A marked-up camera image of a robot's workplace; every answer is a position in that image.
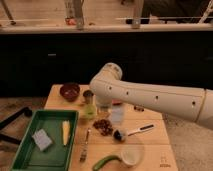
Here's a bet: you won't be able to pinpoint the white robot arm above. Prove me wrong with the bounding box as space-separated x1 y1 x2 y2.
89 63 213 130

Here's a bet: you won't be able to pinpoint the light green plastic cup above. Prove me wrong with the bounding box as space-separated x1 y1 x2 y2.
84 104 96 119

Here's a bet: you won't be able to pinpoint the small metal cup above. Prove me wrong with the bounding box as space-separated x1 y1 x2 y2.
83 90 94 104

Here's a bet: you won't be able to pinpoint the orange bowl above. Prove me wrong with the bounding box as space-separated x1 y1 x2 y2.
112 99 123 106

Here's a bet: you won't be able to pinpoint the light blue cloth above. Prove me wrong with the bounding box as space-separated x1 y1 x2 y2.
109 106 124 123

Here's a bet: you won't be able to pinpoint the bunch of dark grapes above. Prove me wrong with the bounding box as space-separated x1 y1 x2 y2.
93 119 113 136

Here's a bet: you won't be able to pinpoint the dark red bowl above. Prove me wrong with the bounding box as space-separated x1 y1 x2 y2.
60 83 80 102

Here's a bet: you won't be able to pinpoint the yellow corn cob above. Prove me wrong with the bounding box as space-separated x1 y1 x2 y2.
62 121 70 146

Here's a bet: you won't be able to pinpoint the silver fork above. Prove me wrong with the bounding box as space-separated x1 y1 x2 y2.
79 128 91 163

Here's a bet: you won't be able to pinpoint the green cucumber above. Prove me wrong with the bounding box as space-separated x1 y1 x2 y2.
92 155 121 171

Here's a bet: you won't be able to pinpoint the white bowl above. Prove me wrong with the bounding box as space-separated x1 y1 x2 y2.
120 145 143 167

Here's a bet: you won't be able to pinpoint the green plastic tray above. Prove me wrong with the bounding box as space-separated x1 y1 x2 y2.
10 110 78 171

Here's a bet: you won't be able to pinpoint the blue grey sponge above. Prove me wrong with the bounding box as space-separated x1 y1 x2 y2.
32 129 52 151

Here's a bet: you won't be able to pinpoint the black stand legs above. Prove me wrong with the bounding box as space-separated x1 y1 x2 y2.
0 106 34 146

